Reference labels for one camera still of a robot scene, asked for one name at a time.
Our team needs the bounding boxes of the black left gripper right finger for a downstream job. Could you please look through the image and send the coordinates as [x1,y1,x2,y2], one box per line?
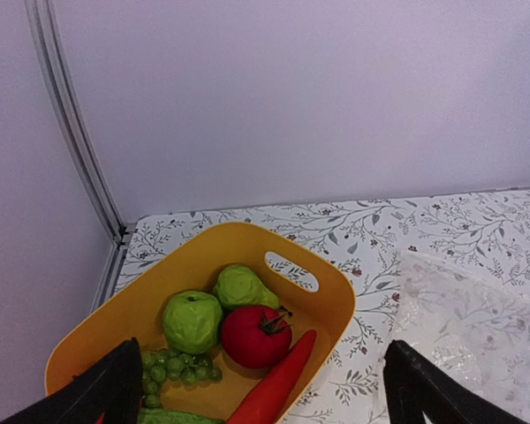
[385,340,520,423]

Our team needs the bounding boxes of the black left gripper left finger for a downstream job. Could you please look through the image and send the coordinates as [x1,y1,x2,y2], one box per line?
[3,337,142,424]

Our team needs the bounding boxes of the clear zip top bag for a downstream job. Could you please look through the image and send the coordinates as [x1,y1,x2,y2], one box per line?
[390,252,530,423]

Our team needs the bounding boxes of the green toy apple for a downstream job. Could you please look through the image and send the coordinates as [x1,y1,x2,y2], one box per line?
[163,291,223,355]

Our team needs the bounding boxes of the red toy tomato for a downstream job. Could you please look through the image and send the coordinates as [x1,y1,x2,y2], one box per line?
[220,306,292,369]

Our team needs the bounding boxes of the green toy pear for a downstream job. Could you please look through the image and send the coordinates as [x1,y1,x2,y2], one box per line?
[213,264,281,310]

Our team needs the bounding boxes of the green toy cucumber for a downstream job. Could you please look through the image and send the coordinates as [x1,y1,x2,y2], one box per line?
[137,408,224,424]

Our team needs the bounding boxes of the green toy grape bunch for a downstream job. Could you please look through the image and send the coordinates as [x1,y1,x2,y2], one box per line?
[140,348,223,409]

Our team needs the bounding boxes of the yellow plastic basket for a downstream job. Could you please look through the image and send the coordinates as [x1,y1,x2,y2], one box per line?
[44,223,356,417]

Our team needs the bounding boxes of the red toy chili pepper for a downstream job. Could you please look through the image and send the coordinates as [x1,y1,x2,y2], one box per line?
[226,330,317,424]

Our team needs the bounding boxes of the floral tablecloth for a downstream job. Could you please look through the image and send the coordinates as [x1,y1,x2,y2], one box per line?
[116,190,530,423]

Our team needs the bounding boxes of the left aluminium frame post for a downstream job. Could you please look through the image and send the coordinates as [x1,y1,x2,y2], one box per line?
[25,1,131,311]

